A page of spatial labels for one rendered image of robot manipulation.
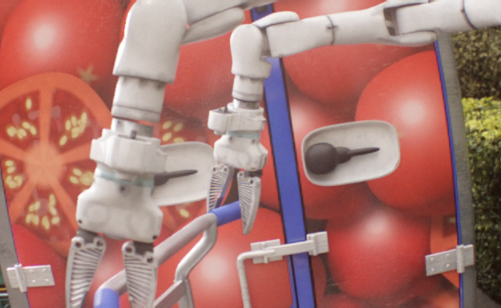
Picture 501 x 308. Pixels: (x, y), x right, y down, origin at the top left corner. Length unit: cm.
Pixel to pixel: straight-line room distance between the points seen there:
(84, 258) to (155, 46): 25
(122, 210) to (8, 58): 147
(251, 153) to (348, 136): 78
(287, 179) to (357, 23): 83
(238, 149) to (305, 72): 73
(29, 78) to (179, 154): 55
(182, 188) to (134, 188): 135
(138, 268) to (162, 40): 26
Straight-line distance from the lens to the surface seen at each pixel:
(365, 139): 215
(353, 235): 216
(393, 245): 219
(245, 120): 138
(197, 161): 213
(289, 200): 213
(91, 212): 81
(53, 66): 217
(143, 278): 84
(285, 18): 134
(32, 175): 220
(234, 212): 146
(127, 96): 80
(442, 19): 141
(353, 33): 139
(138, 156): 73
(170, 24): 79
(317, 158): 209
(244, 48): 137
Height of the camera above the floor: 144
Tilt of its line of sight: 5 degrees down
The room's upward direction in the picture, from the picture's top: 9 degrees counter-clockwise
